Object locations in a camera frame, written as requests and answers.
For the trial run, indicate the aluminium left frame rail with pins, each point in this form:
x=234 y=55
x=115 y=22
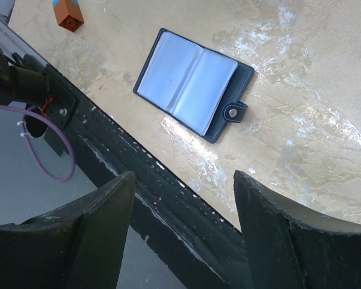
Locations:
x=11 y=43

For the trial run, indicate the blue leather card holder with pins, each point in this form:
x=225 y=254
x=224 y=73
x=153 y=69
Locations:
x=197 y=86

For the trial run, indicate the orange blue toy brick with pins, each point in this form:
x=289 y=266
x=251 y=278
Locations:
x=68 y=14

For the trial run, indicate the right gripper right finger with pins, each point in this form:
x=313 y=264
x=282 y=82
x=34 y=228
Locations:
x=292 y=246

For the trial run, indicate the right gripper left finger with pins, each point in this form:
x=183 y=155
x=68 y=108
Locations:
x=78 y=245

